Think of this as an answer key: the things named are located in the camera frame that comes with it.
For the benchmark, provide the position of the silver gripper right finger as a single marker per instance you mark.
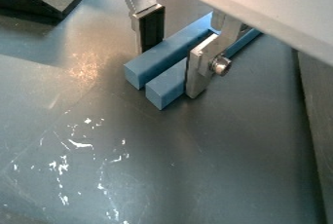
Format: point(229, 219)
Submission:
point(205, 61)

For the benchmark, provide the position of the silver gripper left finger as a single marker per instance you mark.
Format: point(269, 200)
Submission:
point(147, 15)

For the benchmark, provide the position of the blue double-square peg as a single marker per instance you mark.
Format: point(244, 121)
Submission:
point(158, 70)

